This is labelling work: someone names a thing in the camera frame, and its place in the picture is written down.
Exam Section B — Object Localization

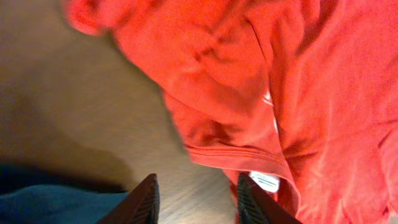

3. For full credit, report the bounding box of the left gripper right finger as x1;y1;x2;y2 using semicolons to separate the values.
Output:
237;173;302;224

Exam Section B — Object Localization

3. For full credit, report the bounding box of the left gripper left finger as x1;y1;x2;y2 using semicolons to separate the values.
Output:
96;174;160;224

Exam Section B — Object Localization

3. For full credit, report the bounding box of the orange t-shirt white print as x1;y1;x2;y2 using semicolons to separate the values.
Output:
65;0;397;223

